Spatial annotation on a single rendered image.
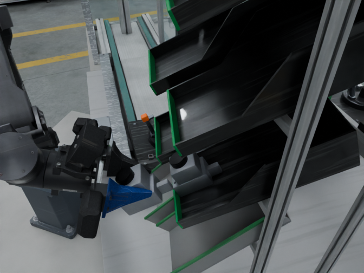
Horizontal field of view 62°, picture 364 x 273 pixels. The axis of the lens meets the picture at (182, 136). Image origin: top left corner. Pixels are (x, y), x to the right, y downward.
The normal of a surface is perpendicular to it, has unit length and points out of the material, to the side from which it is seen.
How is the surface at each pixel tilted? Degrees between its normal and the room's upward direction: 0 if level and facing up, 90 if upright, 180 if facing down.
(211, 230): 45
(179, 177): 90
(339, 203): 0
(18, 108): 22
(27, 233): 0
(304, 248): 0
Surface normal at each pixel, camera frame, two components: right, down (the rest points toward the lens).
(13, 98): 0.17, -0.49
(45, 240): -0.01, -0.76
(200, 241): -0.71, -0.49
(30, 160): 0.29, -0.22
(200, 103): -0.43, -0.66
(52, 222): -0.33, 0.61
